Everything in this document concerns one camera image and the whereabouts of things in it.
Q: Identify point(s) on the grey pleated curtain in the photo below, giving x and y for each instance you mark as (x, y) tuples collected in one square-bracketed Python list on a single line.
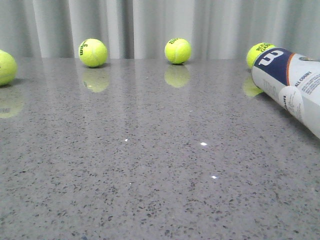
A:
[(140, 29)]

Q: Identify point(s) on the tennis ball Roland Garros print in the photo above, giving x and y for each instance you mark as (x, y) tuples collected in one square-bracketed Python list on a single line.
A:
[(255, 51)]

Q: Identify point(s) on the tennis ball centre back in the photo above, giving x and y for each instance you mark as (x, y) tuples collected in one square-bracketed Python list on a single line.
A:
[(177, 50)]

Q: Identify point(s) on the white blue tennis ball can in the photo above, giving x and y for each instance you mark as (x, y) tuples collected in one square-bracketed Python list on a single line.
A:
[(293, 81)]

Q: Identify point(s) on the tennis ball far left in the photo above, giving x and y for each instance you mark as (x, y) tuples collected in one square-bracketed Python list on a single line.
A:
[(8, 68)]

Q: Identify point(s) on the tennis ball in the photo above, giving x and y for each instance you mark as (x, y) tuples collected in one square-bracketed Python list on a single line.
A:
[(8, 68), (177, 50)]

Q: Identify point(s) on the tennis ball Wilson print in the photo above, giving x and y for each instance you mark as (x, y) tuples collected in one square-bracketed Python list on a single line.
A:
[(92, 52)]

